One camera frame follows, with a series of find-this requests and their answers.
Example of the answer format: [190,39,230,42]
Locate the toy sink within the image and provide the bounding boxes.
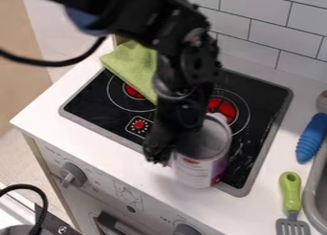
[299,147,327,235]

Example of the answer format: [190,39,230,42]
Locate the toy stove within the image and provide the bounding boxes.
[57,64,295,199]

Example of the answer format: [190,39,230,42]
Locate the green spatula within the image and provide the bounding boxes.
[274,171,314,235]

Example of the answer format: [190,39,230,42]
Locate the green cloth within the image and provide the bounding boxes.
[99,38,162,105]

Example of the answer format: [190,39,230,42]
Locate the black cable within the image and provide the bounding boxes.
[0,183,52,235]
[0,35,108,68]

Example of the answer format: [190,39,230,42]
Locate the blue tool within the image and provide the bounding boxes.
[294,112,327,164]

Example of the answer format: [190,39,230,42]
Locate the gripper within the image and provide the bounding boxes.
[140,28,224,167]

